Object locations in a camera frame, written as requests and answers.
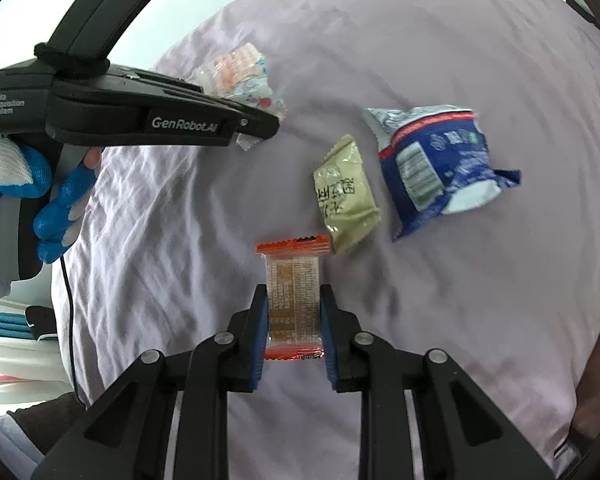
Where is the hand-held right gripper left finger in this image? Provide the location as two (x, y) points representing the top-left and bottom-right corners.
(30, 284), (270, 480)

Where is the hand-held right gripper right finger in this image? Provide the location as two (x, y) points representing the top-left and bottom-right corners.
(320, 284), (556, 480)

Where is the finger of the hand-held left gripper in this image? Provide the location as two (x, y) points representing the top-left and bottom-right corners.
(107, 65), (281, 140)

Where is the pink white candy packet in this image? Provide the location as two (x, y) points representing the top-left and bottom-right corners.
(192, 42), (288, 152)

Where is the red clear biscuit packet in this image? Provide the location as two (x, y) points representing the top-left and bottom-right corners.
(256, 234), (332, 362)

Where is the beige small snack packet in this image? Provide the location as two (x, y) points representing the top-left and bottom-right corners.
(312, 133), (382, 256)

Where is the blue white snack packet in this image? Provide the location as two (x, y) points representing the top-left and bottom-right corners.
(362, 105), (522, 242)

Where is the person's left hand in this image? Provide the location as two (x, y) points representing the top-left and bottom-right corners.
(0, 136), (102, 306)

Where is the teal striped fabric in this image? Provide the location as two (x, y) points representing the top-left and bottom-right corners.
(0, 310), (33, 336)

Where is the black cable sleeve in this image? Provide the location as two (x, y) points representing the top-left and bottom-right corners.
(34, 0), (198, 76)

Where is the thin black cable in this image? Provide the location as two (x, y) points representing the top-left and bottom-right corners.
(59, 255), (78, 396)

